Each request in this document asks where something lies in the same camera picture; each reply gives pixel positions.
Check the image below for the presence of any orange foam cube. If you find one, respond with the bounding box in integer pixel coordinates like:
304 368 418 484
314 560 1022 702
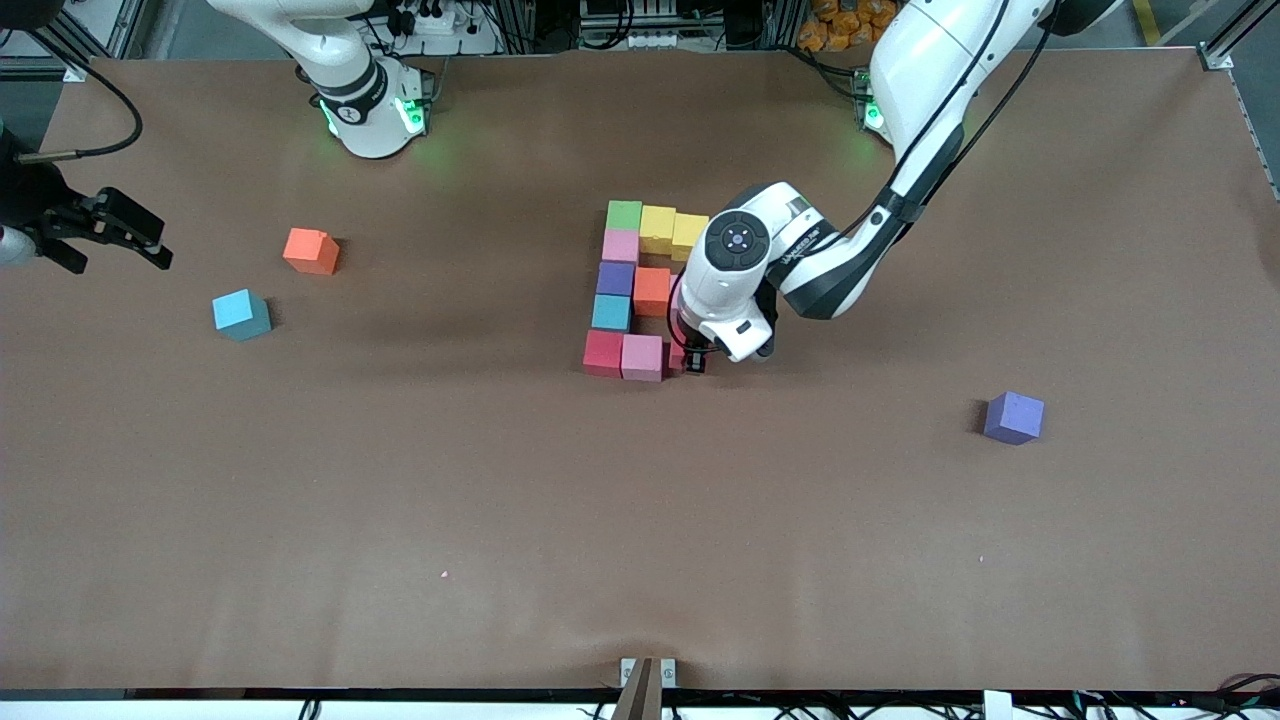
282 228 341 276
634 267 673 317

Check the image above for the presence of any yellow foam cube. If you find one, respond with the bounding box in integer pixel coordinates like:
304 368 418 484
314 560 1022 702
639 205 678 255
671 213 711 264

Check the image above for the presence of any brown table cover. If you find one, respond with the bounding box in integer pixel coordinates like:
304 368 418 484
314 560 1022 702
0 45 1280 701

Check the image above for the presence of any pile of orange round objects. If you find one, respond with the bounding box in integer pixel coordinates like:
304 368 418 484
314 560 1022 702
797 0 886 53

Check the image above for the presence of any white power strip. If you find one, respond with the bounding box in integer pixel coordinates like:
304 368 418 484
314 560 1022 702
385 0 476 37

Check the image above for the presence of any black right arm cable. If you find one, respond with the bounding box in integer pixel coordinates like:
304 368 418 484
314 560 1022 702
18 30 144 163

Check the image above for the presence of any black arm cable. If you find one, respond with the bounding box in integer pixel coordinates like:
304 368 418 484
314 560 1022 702
18 30 144 163
666 272 701 351

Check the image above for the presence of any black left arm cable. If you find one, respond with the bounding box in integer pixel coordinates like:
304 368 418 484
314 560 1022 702
666 272 701 351

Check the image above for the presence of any aluminium frame profile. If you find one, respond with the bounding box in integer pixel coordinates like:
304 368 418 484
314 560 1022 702
0 0 151 81
1200 0 1280 71

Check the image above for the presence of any metal mount with brown post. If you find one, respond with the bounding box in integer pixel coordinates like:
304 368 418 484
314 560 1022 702
612 656 678 720

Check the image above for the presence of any black cable bundle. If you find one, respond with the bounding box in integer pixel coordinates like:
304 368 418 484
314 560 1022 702
1180 672 1280 720

